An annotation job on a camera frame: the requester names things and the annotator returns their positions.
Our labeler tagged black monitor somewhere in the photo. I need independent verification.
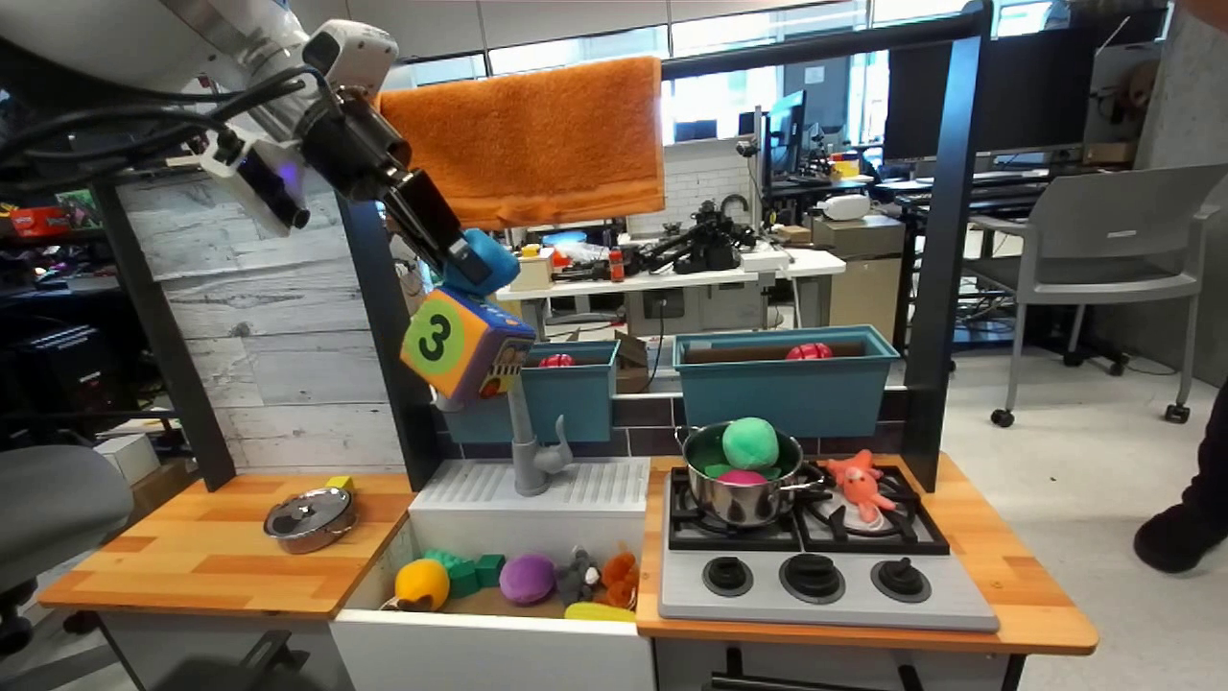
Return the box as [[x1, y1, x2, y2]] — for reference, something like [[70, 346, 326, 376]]
[[878, 21, 1088, 166]]

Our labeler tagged grey wood-look panel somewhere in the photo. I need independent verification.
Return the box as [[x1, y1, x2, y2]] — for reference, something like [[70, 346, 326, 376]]
[[111, 166, 414, 479]]

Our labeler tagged large teal plastic bin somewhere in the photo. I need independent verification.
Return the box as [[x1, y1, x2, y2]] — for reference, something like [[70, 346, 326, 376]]
[[666, 321, 903, 441]]

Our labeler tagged dark grey padded chair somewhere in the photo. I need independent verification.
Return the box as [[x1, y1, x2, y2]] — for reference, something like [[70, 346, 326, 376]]
[[0, 441, 132, 665]]

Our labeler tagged person in dark clothes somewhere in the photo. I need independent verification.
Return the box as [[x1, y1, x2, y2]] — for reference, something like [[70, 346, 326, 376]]
[[1129, 381, 1228, 577]]

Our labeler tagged orange plush toy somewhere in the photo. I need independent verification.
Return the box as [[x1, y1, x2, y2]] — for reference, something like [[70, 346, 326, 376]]
[[598, 550, 644, 609]]

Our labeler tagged grey toy stove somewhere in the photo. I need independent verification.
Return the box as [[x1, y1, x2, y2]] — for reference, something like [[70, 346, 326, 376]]
[[658, 456, 1001, 637]]

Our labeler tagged steel cooking pot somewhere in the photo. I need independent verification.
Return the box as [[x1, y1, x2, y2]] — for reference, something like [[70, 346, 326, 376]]
[[680, 422, 836, 528]]

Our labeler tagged small teal plastic bin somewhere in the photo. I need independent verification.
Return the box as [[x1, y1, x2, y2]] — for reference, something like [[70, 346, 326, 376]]
[[436, 336, 624, 447]]

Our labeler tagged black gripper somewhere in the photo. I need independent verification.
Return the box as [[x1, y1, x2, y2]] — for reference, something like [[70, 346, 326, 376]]
[[297, 88, 473, 280]]

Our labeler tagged yellow toy banana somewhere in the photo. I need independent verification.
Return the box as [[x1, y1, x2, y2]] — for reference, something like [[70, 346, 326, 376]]
[[561, 600, 639, 625]]

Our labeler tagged orange towel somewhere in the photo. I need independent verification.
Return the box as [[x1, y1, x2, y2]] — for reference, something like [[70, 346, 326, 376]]
[[377, 53, 666, 235]]

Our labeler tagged yellow plush toy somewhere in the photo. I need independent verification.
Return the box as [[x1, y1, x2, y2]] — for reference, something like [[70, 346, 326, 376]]
[[388, 555, 454, 612]]

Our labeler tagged green plush toy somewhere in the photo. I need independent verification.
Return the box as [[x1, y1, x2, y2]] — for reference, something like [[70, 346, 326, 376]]
[[427, 550, 511, 600]]

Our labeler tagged small silver metal bowl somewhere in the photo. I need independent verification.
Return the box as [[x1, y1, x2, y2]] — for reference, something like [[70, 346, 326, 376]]
[[259, 486, 359, 555]]

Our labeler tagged grey plush toy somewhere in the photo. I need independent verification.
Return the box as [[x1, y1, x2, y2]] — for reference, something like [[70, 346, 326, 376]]
[[551, 550, 606, 605]]

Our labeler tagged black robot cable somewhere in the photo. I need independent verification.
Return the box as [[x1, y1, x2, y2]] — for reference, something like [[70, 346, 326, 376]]
[[0, 63, 318, 168]]

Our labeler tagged multicolour soft number cube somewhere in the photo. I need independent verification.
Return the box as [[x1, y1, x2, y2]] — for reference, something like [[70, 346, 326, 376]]
[[400, 225, 535, 402]]

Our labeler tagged green ball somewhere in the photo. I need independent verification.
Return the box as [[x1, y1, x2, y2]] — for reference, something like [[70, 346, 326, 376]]
[[716, 414, 782, 470]]

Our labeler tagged black slanted post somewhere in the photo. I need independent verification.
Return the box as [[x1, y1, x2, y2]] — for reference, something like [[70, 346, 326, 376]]
[[86, 176, 240, 491]]

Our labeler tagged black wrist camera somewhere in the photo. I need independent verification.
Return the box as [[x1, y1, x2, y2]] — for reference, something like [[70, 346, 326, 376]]
[[232, 132, 313, 235]]

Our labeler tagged black device on table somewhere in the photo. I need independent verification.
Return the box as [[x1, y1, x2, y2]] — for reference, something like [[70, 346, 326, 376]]
[[644, 191, 762, 277]]

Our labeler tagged white toy sink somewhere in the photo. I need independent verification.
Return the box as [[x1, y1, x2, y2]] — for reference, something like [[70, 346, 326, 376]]
[[331, 456, 658, 691]]

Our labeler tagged black metal frame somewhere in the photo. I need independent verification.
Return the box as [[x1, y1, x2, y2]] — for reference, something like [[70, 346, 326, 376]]
[[312, 0, 995, 495]]

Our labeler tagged grey chair on casters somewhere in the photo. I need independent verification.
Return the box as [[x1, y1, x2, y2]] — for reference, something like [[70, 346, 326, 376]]
[[981, 159, 1228, 429]]

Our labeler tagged small white box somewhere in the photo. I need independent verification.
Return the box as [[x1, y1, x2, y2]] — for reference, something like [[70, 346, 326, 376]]
[[511, 240, 557, 295]]

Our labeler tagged red plush lobster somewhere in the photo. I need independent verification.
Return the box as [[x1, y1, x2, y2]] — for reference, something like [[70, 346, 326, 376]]
[[816, 443, 906, 528]]

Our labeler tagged white background table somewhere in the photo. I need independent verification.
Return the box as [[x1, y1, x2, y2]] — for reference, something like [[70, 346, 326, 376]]
[[491, 244, 851, 350]]

